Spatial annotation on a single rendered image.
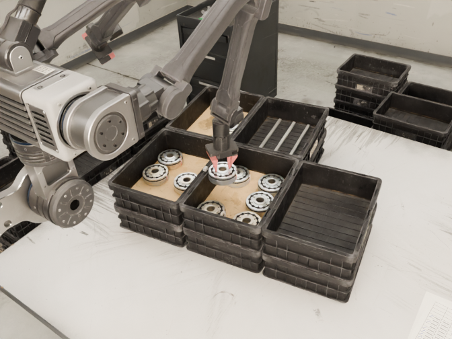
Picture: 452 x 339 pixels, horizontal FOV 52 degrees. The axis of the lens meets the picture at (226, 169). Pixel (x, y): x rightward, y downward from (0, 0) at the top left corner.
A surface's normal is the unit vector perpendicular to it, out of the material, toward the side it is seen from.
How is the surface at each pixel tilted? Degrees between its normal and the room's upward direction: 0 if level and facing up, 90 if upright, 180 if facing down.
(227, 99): 86
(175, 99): 104
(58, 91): 0
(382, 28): 90
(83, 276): 0
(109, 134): 90
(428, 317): 0
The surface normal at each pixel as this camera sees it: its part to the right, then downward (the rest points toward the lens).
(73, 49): 0.81, 0.33
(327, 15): -0.58, 0.53
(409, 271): -0.05, -0.79
